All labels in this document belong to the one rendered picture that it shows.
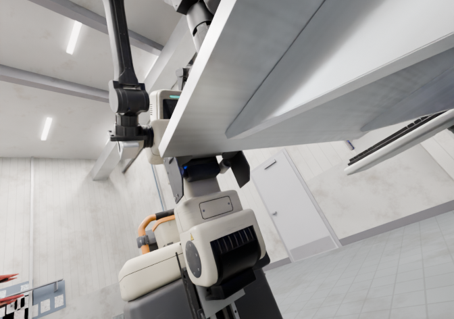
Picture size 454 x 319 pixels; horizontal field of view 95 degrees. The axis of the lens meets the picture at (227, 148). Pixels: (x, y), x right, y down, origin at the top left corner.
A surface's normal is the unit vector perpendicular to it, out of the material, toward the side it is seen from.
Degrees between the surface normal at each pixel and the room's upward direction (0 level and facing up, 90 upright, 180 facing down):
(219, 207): 98
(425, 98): 90
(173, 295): 90
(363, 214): 90
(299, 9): 180
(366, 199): 90
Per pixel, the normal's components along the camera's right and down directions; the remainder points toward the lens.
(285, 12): 0.37, 0.83
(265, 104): -0.80, 0.07
